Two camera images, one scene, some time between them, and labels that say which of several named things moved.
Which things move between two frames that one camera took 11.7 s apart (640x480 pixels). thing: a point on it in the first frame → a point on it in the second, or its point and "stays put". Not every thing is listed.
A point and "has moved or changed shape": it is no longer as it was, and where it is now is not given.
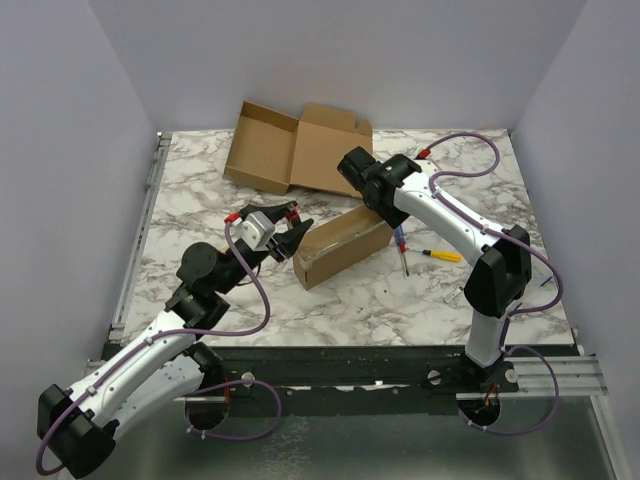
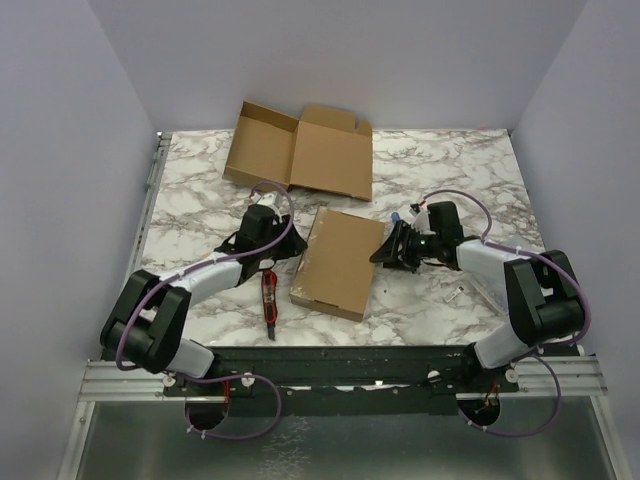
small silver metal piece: [452, 295] stays put
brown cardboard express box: [272, 151] stays put
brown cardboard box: [335, 251] has moved or changed shape
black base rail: [359, 379] stays put
